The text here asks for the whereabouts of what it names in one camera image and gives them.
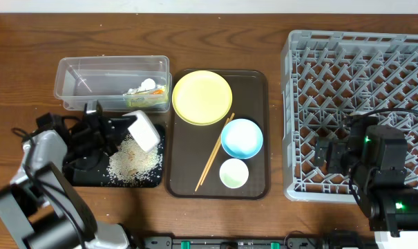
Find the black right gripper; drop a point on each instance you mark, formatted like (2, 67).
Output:
(338, 149)

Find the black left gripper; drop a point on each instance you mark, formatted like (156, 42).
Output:
(103, 131)

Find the rice pile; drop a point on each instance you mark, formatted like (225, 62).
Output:
(131, 165)

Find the white rice bowl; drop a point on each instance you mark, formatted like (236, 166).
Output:
(143, 131)

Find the colourful snack wrapper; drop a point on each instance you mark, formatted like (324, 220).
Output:
(143, 99)

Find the small white green cup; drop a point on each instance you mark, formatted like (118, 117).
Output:
(233, 173)

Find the white napkin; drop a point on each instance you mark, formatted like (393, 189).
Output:
(147, 85)

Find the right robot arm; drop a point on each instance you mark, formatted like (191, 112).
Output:
(373, 157)

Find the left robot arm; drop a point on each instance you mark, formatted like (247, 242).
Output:
(39, 207)

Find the black waste tray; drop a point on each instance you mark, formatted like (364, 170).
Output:
(98, 176)

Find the grey dishwasher rack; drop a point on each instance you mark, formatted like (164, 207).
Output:
(328, 75)

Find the clear plastic bin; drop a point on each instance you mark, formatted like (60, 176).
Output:
(107, 78)

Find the light blue bowl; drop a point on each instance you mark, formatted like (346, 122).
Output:
(242, 138)

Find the brown serving tray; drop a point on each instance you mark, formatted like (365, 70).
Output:
(190, 146)

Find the yellow plate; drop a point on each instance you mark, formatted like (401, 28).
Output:
(202, 98)

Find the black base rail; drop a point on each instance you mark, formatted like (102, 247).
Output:
(336, 240)

